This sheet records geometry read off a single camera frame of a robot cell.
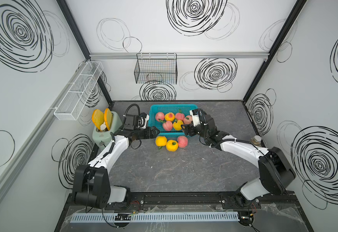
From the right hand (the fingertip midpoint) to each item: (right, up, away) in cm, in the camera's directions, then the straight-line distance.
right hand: (187, 123), depth 85 cm
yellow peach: (-16, -12, +6) cm, 21 cm away
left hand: (-20, -5, 0) cm, 21 cm away
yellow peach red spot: (-11, +4, +17) cm, 20 cm away
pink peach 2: (-12, -3, +13) cm, 18 cm away
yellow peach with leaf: (-9, -14, +4) cm, 17 cm away
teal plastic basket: (-22, +9, +17) cm, 29 cm away
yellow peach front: (-5, -3, +13) cm, 14 cm away
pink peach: (-18, +4, +17) cm, 25 cm away
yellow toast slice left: (-52, +4, -3) cm, 52 cm away
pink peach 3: (-2, -11, +4) cm, 12 cm away
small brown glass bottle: (+42, -11, +1) cm, 43 cm away
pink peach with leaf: (-3, +4, +17) cm, 18 cm away
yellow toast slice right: (-46, +3, -3) cm, 47 cm away
